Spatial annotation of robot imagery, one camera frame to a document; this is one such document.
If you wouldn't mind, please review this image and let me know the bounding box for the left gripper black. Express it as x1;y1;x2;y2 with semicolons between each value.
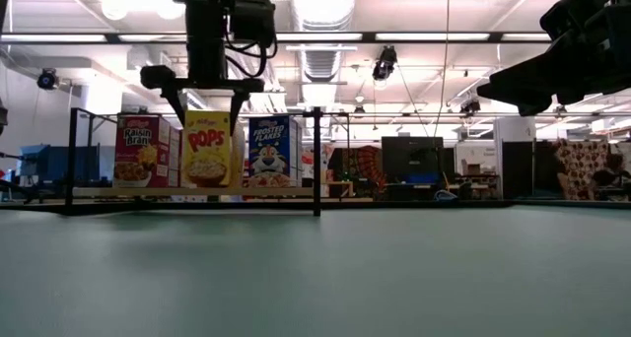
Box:
140;0;265;134

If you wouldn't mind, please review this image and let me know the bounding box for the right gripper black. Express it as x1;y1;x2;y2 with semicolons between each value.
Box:
476;0;631;117

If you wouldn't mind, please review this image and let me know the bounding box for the black partition panel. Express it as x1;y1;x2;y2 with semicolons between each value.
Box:
501;140;551;200

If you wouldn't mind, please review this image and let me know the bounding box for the person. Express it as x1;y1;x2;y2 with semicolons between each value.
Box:
591;153;631;200

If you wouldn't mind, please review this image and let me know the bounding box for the black monitor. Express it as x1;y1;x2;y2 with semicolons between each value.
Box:
382;136;445;185

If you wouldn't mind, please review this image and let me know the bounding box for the small wooden table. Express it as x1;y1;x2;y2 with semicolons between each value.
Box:
322;180;355;198

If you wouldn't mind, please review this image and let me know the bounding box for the blue container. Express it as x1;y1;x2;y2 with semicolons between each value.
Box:
18;144;100;183

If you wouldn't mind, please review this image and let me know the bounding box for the green table mat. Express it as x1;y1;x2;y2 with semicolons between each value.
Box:
0;207;631;337

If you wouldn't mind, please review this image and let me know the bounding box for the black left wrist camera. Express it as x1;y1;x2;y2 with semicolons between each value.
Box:
230;0;277;48

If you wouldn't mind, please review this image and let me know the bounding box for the thin hanging black cable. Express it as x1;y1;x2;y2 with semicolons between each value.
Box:
433;0;451;137

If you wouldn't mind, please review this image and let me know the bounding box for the black metal shelf frame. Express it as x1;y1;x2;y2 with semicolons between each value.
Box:
66;106;352;218

